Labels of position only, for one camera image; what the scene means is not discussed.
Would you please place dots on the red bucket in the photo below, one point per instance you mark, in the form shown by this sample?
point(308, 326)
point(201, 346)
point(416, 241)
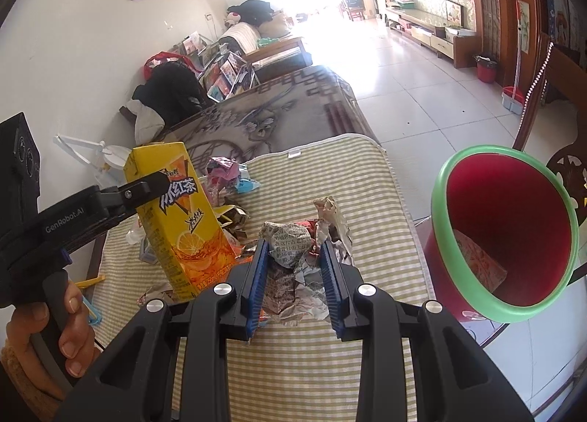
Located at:
point(486, 71)

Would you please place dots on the orange patterned carton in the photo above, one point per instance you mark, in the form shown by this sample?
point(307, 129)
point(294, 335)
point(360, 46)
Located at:
point(479, 261)

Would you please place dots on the pink crumpled wrapper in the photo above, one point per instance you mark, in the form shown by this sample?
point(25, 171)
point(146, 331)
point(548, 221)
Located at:
point(224, 172)

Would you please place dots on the wall calendar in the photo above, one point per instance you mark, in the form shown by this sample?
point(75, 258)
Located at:
point(523, 25)

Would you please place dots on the red bag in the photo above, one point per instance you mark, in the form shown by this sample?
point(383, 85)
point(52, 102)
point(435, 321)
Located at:
point(158, 57)

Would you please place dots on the green striped mat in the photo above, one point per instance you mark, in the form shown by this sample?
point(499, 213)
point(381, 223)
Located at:
point(298, 371)

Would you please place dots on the yellow clothes peg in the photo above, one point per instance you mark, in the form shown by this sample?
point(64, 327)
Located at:
point(89, 283)

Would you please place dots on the newspaper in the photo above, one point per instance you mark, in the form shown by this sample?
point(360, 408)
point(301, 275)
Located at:
point(286, 238)

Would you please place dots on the television cabinet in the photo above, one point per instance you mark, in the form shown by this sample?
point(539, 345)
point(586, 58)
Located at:
point(435, 36)

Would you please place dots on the silver crumpled wrapper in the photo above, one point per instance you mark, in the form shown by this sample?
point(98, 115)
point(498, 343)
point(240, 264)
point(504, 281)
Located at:
point(156, 296)

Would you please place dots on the black cloth pile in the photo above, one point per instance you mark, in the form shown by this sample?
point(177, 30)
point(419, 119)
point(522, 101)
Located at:
point(174, 87)

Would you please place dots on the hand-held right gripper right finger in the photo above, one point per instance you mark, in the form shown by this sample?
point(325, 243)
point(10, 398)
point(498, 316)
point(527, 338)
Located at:
point(331, 284)

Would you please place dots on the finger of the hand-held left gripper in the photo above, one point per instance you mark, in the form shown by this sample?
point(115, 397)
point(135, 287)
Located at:
point(146, 188)

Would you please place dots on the blue clothes peg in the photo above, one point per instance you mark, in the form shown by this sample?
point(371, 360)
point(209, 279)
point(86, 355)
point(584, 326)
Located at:
point(94, 314)

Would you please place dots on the yellow tea carton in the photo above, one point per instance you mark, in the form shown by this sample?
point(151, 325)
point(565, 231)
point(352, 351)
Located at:
point(197, 243)

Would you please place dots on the magazine rack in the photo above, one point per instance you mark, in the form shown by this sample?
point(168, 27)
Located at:
point(224, 73)

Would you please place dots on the grey patterned blanket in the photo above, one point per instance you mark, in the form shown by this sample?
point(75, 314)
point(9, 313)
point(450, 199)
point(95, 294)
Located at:
point(293, 101)

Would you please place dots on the wooden sofa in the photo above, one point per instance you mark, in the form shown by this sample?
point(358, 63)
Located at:
point(279, 52)

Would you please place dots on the person's left forearm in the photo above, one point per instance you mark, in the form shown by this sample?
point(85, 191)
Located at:
point(18, 390)

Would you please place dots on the white folded blanket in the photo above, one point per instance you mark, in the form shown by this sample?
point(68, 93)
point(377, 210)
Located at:
point(241, 36)

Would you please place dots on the red bin with green rim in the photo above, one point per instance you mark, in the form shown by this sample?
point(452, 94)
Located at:
point(504, 202)

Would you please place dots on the carved wooden chair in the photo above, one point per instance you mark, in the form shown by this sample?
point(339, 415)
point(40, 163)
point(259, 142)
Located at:
point(564, 160)

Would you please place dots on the gold brown wrapper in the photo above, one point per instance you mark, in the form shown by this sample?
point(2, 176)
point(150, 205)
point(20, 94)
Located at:
point(234, 220)

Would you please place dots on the framed picture on cabinet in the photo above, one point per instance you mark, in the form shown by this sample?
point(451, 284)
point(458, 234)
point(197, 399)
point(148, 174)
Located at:
point(454, 13)

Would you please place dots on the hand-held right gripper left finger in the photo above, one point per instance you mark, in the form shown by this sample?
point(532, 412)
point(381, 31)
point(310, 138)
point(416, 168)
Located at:
point(257, 284)

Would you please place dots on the person's left hand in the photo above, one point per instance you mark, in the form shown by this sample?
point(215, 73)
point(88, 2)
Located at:
point(78, 335)

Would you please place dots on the crumpled brown-edged paper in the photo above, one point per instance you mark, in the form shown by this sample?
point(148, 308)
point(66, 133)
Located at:
point(334, 220)

